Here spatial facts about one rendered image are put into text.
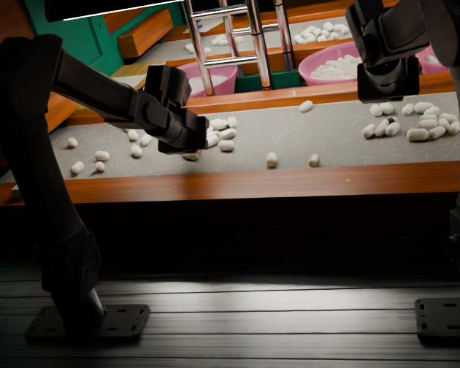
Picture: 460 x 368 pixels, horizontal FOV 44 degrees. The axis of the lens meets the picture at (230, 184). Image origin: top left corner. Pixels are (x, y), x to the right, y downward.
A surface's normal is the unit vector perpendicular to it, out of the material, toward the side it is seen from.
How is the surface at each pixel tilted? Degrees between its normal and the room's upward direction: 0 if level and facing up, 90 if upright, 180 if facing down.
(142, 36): 90
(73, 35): 90
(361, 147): 0
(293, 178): 0
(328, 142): 0
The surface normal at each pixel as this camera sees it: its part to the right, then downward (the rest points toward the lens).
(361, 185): -0.22, -0.85
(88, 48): 0.93, -0.04
